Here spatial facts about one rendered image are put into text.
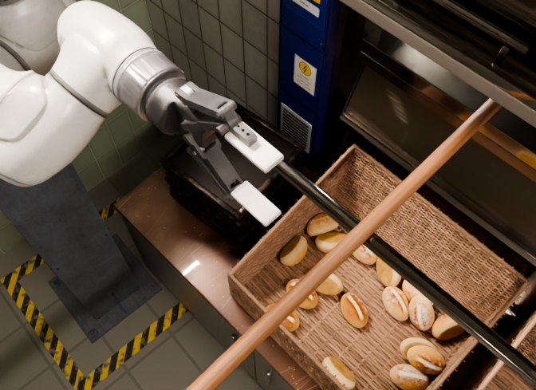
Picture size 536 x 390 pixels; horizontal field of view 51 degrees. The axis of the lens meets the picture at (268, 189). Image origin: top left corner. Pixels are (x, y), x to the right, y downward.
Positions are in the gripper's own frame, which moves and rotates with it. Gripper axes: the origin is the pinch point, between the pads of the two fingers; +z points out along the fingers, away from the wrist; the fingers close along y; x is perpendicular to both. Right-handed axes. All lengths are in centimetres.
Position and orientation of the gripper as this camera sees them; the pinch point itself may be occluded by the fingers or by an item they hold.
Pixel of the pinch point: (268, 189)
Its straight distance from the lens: 70.6
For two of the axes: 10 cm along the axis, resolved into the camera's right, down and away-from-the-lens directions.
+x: -7.1, 6.0, -3.5
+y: 0.0, 5.0, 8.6
